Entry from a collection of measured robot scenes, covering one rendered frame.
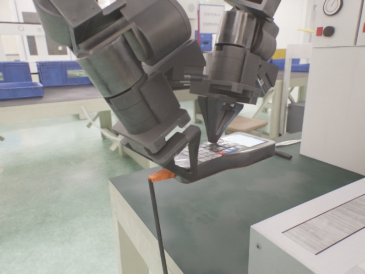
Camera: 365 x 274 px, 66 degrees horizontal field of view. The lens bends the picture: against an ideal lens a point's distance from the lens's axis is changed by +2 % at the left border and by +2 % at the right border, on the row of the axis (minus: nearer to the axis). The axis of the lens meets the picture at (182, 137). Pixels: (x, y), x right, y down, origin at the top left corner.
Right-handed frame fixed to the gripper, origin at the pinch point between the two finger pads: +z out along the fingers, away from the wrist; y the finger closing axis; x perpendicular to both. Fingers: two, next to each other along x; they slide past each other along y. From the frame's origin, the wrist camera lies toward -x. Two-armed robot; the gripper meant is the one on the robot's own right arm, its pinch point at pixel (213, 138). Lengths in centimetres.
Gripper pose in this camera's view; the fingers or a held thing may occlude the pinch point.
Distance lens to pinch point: 46.9
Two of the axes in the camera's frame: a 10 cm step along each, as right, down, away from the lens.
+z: -1.9, 9.7, 1.4
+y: -6.1, -2.2, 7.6
